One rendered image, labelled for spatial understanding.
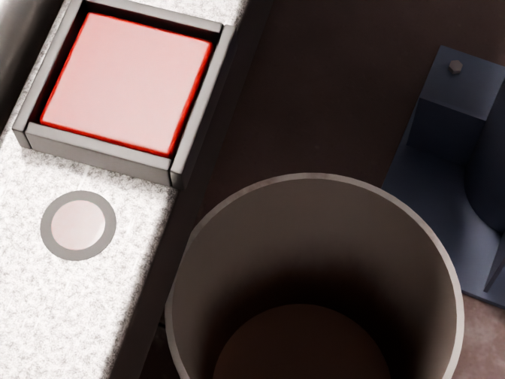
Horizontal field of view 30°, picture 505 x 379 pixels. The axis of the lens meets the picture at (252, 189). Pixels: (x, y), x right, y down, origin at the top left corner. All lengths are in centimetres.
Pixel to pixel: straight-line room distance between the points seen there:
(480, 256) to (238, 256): 41
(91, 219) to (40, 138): 4
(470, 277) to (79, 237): 102
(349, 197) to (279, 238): 13
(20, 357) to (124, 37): 14
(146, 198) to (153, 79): 5
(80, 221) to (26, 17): 11
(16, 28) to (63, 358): 16
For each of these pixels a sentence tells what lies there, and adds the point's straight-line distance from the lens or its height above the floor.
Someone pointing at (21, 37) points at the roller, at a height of 91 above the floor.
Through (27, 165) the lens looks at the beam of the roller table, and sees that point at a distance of 42.
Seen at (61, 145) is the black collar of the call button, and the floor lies 93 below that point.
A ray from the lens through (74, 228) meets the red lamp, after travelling 40.
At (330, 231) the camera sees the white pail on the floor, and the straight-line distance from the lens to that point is 112.
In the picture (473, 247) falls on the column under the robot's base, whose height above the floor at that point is 1.
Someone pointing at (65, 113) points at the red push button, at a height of 93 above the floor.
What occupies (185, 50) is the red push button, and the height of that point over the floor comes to 93.
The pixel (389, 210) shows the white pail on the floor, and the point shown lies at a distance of 102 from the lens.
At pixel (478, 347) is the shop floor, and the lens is 136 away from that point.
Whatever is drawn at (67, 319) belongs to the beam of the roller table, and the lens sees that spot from 39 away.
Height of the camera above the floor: 128
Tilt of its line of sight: 65 degrees down
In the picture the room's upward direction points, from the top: 2 degrees counter-clockwise
